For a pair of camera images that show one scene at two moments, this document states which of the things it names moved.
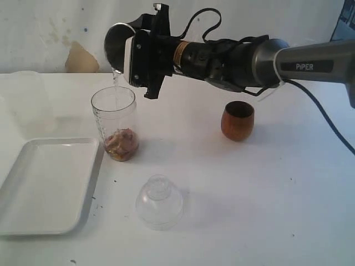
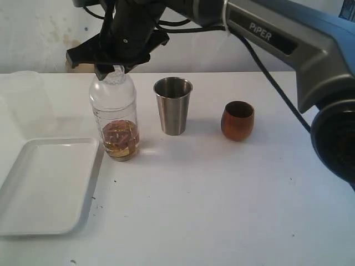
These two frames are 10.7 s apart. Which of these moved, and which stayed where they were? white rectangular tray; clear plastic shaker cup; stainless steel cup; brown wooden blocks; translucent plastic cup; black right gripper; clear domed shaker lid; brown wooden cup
Moved: stainless steel cup; brown wooden blocks; black right gripper; clear domed shaker lid
Stayed: translucent plastic cup; white rectangular tray; clear plastic shaker cup; brown wooden cup
